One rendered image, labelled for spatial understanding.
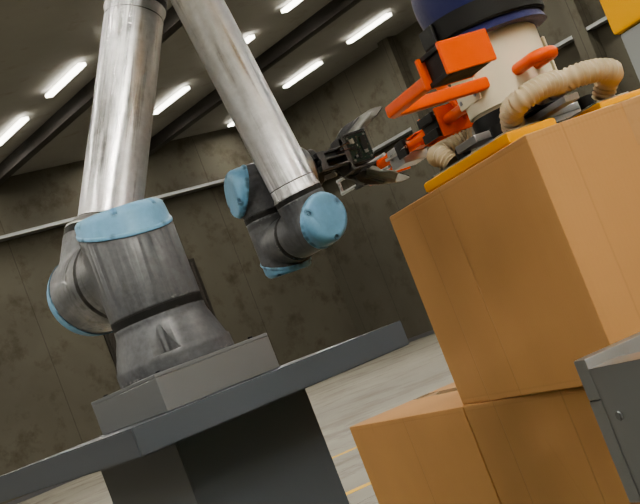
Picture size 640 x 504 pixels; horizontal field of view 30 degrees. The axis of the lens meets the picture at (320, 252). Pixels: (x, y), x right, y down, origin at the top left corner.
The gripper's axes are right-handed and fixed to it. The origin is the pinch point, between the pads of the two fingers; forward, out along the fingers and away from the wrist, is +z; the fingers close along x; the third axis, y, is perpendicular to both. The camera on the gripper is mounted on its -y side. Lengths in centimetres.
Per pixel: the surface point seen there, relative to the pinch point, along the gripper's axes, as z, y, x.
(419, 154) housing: 12.2, -15.3, -1.8
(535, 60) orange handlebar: 8.9, 42.3, -0.4
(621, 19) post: -36, 122, -14
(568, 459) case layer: -5, 27, -66
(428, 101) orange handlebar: -7.9, 33.0, 0.0
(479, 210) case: -6.6, 33.1, -20.5
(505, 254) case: -6.7, 35.9, -29.0
